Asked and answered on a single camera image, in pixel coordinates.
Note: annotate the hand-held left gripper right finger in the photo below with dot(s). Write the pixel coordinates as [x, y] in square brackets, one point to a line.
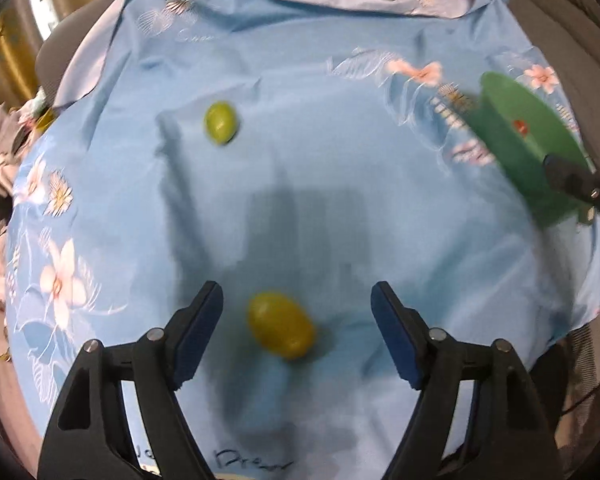
[394, 335]

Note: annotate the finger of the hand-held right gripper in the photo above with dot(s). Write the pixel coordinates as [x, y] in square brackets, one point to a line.
[567, 175]

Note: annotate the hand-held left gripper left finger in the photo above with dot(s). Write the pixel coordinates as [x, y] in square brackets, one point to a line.
[200, 332]

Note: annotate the green plastic bowl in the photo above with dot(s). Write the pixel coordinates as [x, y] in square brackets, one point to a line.
[520, 160]

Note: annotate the small red fruit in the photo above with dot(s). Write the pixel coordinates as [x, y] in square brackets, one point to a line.
[520, 127]

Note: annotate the small yellow fruit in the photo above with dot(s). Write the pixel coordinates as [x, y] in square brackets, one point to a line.
[280, 325]

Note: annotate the blue floral cloth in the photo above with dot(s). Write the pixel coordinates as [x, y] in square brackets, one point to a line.
[305, 185]

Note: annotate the small green fruit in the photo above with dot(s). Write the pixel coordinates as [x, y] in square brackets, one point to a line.
[221, 122]

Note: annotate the golden curtain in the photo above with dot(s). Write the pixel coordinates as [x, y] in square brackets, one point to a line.
[10, 40]

